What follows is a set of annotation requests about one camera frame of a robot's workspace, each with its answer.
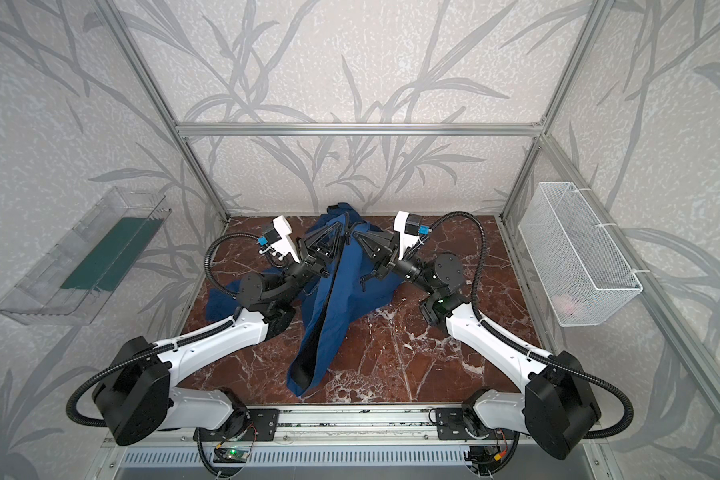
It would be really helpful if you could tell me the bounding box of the clear plastic wall bin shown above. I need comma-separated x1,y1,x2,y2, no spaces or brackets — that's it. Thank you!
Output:
0,187,171,326

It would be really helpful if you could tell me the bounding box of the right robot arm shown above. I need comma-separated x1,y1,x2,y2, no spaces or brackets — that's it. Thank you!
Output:
353,232,601,460

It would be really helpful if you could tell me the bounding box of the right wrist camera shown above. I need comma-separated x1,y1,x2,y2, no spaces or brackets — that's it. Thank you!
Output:
393,211,430,260

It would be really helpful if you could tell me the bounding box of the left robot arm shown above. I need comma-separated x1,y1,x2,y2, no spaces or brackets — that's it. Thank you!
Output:
88,223,343,446

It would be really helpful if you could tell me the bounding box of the blue zip-up jacket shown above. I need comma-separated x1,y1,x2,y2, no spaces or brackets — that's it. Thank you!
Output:
204,202,401,396

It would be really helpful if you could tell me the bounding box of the pink object in basket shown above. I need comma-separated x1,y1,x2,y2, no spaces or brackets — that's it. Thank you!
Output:
552,294,584,321

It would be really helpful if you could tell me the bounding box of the right base wiring connector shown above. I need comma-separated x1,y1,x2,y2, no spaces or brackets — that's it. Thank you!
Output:
465,446,511,477

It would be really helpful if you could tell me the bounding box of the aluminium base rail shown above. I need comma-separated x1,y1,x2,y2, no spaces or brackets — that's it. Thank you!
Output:
98,403,607,448

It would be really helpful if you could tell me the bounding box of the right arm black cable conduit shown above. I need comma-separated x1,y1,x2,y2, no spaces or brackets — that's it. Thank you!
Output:
427,211,635,439

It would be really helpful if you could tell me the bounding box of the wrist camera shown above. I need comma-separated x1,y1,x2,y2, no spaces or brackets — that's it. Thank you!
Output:
393,211,430,260
258,215,301,263

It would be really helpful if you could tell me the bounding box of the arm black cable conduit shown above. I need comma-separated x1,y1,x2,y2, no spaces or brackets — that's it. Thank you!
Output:
65,232,271,428
427,211,635,439

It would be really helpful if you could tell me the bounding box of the aluminium cage frame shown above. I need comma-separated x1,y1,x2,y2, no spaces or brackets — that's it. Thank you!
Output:
94,1,720,421

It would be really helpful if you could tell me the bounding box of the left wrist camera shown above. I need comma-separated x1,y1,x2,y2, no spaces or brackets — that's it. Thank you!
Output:
258,215,301,263

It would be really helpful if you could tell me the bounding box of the green circuit board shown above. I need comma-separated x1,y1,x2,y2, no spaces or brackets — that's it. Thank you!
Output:
213,445,250,464

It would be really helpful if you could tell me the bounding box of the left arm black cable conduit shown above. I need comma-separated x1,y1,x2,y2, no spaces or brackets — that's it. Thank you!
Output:
65,232,271,428

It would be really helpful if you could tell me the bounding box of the white wire mesh basket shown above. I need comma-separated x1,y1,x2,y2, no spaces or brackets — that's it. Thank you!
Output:
519,182,643,327

